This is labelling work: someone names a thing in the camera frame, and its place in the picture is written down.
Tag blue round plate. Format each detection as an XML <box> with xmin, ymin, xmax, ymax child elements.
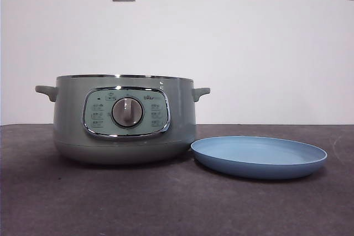
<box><xmin>190</xmin><ymin>135</ymin><xmax>328</xmax><ymax>180</ymax></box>

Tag pale green electric steamer pot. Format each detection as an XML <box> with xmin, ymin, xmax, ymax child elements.
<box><xmin>35</xmin><ymin>74</ymin><xmax>211</xmax><ymax>166</ymax></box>

